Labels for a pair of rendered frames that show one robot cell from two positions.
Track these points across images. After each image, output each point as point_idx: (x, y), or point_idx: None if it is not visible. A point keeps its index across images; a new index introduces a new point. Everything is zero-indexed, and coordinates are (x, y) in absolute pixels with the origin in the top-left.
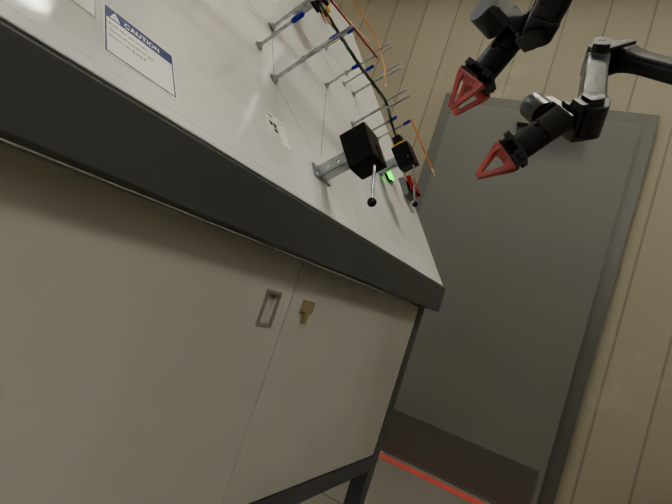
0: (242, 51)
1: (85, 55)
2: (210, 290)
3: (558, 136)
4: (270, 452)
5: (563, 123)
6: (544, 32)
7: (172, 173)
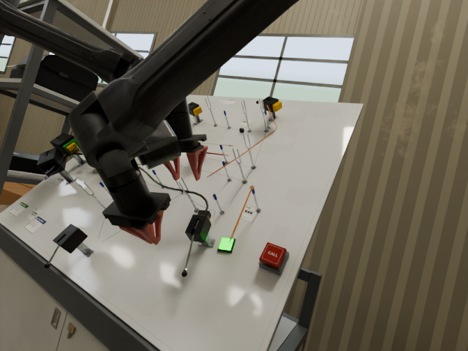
0: (94, 205)
1: (17, 230)
2: (39, 298)
3: (104, 179)
4: None
5: None
6: None
7: (17, 255)
